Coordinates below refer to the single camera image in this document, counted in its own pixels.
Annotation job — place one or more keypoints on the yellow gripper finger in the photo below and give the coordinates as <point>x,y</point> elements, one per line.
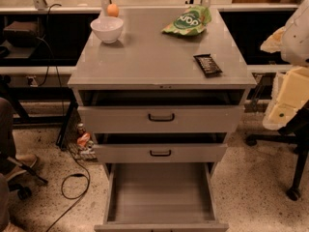
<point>290,92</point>

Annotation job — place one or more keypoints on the black rxbar chocolate bar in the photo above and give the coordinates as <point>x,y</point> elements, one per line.
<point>207,65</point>

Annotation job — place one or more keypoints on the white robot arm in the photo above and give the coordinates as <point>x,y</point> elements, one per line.
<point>292,40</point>

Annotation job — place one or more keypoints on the grey metal drawer cabinet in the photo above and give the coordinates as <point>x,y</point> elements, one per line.
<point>146,67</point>

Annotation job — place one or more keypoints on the grey top drawer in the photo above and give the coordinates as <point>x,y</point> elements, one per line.
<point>181,119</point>

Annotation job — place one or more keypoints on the grey open bottom drawer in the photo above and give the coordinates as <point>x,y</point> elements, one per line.
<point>160,197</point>

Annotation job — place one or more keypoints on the grey middle drawer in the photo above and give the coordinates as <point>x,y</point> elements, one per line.
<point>142,153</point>

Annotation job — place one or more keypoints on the green chip bag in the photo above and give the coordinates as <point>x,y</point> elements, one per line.
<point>191,22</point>

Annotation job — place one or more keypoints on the white bowl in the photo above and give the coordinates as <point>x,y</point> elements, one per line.
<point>107,28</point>

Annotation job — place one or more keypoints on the orange fruit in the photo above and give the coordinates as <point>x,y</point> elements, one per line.
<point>113,10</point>

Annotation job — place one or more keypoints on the orange bottle on floor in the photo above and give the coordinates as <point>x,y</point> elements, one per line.
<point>83,136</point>

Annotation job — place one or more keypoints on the dark box on shelf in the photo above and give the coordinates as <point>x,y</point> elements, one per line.
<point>22,34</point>

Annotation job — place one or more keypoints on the black rolling chair base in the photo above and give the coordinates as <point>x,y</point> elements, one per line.
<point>17,184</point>

